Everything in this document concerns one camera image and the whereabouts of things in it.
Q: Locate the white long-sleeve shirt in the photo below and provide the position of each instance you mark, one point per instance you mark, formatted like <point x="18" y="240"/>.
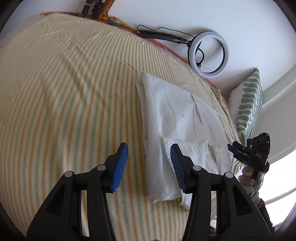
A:
<point x="172" y="115"/>

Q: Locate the right hand grey glove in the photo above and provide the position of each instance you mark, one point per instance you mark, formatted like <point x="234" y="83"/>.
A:
<point x="251" y="185"/>

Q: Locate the white ring light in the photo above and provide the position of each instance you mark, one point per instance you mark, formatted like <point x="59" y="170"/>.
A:
<point x="208" y="54"/>

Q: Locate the yellow striped blanket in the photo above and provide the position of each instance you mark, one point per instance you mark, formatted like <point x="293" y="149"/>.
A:
<point x="68" y="99"/>

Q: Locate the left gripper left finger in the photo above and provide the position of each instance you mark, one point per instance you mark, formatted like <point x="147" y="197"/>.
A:
<point x="77" y="207"/>

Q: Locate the green white patterned pillow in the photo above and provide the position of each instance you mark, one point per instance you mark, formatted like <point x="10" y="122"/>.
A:
<point x="245" y="103"/>

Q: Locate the black ring light handle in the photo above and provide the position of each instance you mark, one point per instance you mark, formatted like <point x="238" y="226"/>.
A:
<point x="162" y="36"/>

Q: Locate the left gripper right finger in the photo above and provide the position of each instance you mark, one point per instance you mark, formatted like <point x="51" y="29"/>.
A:
<point x="220" y="208"/>

